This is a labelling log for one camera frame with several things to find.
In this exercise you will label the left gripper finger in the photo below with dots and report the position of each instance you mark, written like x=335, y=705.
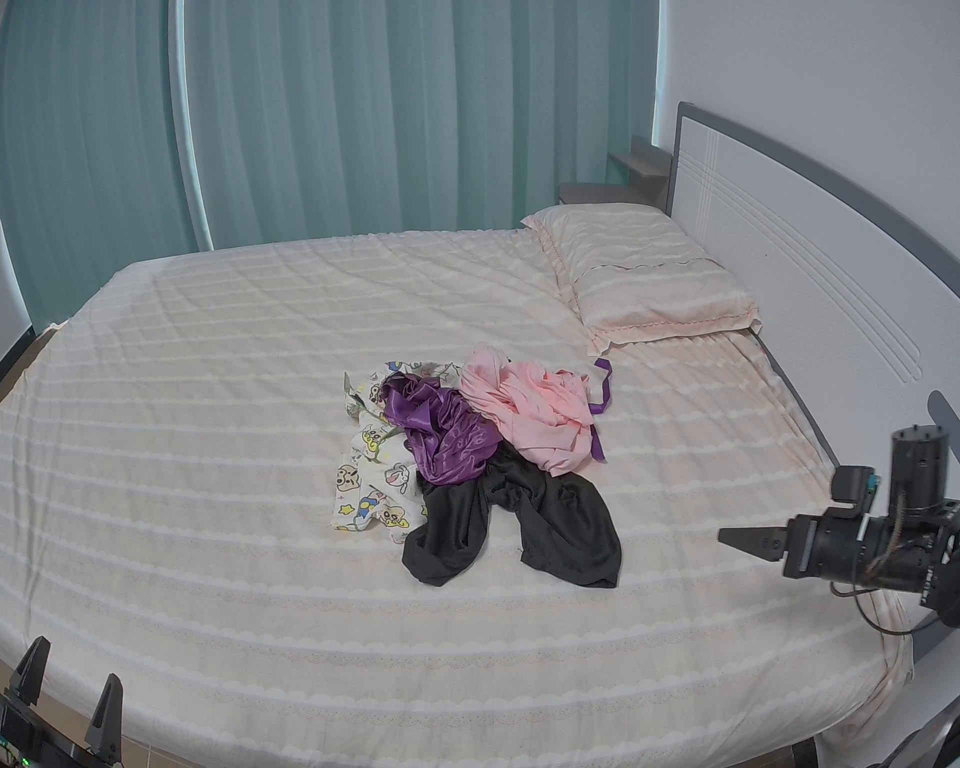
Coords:
x=105, y=716
x=31, y=675

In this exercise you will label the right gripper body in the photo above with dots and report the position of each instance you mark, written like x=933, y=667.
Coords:
x=836, y=547

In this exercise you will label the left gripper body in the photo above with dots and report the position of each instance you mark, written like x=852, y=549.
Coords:
x=45, y=750

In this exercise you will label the black T-shirt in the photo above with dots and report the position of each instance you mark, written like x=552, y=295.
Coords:
x=570, y=525

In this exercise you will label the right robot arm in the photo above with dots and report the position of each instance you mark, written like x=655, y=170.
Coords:
x=919, y=465

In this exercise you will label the bed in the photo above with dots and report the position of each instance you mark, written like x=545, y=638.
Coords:
x=225, y=375

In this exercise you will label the pale pink pillow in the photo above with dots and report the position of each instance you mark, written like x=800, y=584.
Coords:
x=637, y=277

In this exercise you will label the pink garment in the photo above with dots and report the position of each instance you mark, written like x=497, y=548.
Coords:
x=525, y=405

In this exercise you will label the white printed garment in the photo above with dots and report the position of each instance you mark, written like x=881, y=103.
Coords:
x=367, y=487

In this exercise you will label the purple satin garment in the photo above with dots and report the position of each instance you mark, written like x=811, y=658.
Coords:
x=442, y=435

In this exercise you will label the grey bedside table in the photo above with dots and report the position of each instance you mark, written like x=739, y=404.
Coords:
x=637, y=176

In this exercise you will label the blue-green curtain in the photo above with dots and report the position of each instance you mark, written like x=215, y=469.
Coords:
x=420, y=112
x=90, y=150

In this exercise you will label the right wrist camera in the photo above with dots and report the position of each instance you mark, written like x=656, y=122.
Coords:
x=851, y=486

